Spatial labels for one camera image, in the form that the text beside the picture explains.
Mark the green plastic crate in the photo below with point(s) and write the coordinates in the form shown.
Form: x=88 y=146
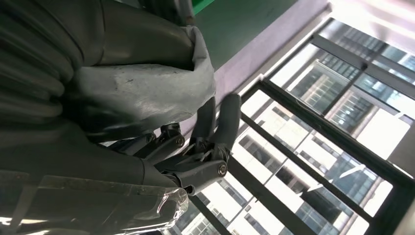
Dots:
x=201 y=5

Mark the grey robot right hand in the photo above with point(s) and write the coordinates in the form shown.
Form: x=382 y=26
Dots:
x=81 y=168

